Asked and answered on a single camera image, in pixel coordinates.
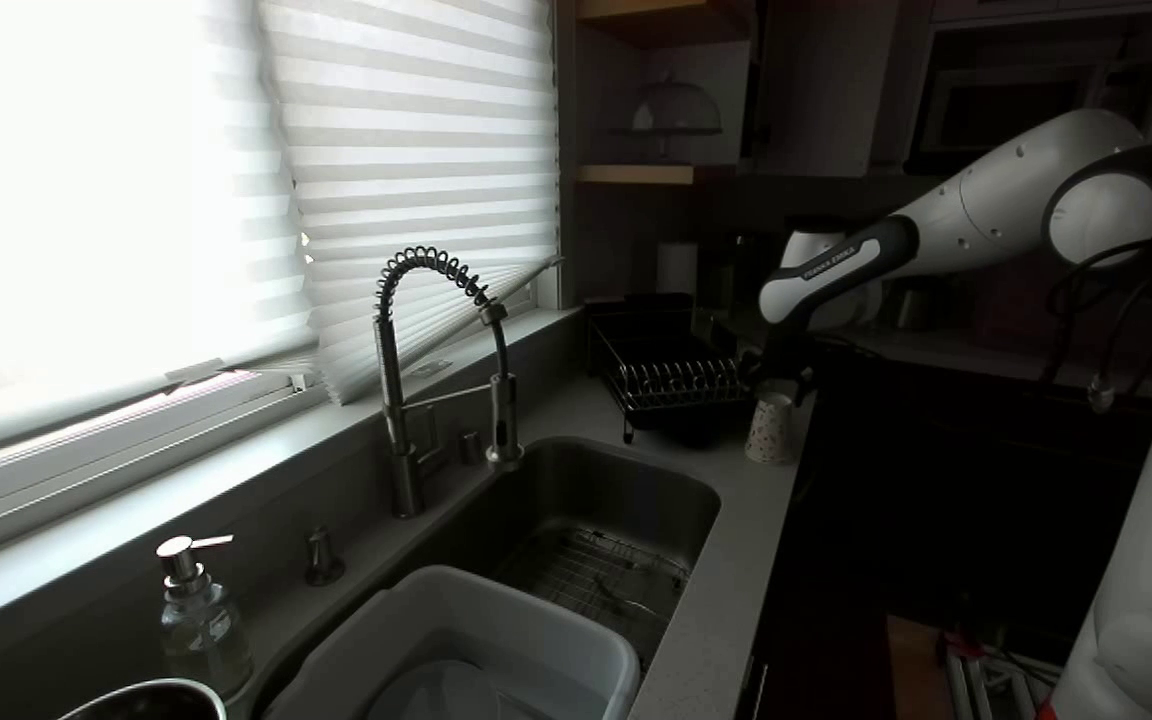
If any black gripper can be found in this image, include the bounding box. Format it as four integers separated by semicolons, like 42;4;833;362
761;327;814;395

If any patterned paper coffee cup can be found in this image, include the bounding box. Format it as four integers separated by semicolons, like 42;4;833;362
742;379;801;463

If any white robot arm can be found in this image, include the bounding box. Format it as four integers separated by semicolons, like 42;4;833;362
761;106;1152;720

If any metal dish drying rack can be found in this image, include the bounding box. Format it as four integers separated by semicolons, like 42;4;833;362
585;291;752;446

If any stainless steel sink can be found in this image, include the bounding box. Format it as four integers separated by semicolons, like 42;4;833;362
257;441;720;720

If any chrome spring kitchen faucet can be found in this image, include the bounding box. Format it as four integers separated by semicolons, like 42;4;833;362
370;241;526;518

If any white pleated window blind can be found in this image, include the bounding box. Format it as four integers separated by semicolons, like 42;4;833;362
258;0;558;403

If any white plastic wash basin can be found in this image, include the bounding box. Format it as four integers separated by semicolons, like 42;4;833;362
258;562;639;720

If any clear soap dispenser bottle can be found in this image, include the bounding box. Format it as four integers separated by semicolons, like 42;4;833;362
157;534;251;697

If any small steel pot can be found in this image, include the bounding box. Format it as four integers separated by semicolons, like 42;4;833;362
59;676;227;720

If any wooden wall shelf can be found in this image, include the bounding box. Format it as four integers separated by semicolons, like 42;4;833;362
572;162;739;186

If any sink bottom wire grid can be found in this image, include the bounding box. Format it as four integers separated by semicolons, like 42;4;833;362
492;518;692;651

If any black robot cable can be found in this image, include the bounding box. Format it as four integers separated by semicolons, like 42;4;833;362
1030;235;1152;416

